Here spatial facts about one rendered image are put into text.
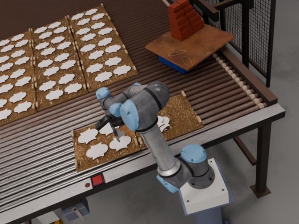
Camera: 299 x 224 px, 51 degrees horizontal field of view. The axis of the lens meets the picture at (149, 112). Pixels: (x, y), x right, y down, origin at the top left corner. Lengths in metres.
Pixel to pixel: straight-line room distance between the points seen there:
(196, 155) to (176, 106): 0.68
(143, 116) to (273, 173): 1.84
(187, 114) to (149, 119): 0.82
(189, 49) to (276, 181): 1.31
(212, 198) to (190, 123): 0.55
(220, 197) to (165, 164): 0.38
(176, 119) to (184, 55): 0.56
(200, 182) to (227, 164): 1.31
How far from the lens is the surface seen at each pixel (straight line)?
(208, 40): 2.50
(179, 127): 1.99
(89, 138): 2.11
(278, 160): 2.98
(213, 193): 1.66
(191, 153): 1.53
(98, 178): 1.91
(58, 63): 2.97
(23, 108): 2.64
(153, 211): 2.77
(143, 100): 1.25
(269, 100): 2.10
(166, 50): 2.47
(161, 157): 1.40
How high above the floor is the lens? 2.41
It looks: 44 degrees down
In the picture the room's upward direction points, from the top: 17 degrees counter-clockwise
